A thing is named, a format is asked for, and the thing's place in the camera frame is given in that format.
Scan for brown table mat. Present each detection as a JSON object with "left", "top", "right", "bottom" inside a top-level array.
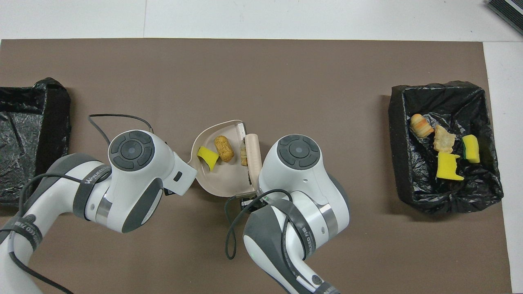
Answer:
[{"left": 0, "top": 38, "right": 513, "bottom": 294}]

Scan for beige hand brush black bristles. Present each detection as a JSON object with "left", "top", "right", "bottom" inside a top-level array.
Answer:
[{"left": 244, "top": 133, "right": 263, "bottom": 193}]

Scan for striped orange croissant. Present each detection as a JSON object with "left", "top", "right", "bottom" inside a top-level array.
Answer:
[{"left": 410, "top": 114, "right": 434, "bottom": 138}]

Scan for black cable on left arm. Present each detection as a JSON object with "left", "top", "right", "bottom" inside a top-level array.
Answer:
[{"left": 7, "top": 114, "right": 155, "bottom": 294}]

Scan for large yellow sponge piece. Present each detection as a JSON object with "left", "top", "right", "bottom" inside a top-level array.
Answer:
[{"left": 436, "top": 152, "right": 465, "bottom": 181}]

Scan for bin lined with black bag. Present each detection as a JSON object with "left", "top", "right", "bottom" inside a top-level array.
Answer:
[
  {"left": 389, "top": 81, "right": 504, "bottom": 215},
  {"left": 0, "top": 77, "right": 72, "bottom": 207}
]

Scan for small yellow sponge piece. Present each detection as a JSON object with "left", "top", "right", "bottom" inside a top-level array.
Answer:
[{"left": 196, "top": 145, "right": 220, "bottom": 172}]

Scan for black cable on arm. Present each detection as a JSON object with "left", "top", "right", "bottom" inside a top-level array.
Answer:
[
  {"left": 7, "top": 114, "right": 155, "bottom": 294},
  {"left": 224, "top": 188, "right": 305, "bottom": 282}
]

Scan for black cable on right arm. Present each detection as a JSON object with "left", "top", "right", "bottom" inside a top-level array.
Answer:
[{"left": 224, "top": 188, "right": 305, "bottom": 282}]

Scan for brown oval bread roll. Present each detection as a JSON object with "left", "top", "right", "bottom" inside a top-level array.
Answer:
[{"left": 214, "top": 135, "right": 235, "bottom": 163}]

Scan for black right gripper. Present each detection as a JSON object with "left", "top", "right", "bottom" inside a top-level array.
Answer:
[{"left": 238, "top": 196, "right": 263, "bottom": 211}]

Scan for beige plastic dustpan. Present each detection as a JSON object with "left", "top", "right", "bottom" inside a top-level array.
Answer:
[{"left": 188, "top": 119, "right": 259, "bottom": 199}]

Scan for green and yellow sponge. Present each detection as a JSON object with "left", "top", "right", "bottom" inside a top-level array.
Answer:
[{"left": 462, "top": 134, "right": 481, "bottom": 164}]

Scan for dark grey ridged device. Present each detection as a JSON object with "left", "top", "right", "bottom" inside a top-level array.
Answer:
[{"left": 485, "top": 0, "right": 523, "bottom": 36}]

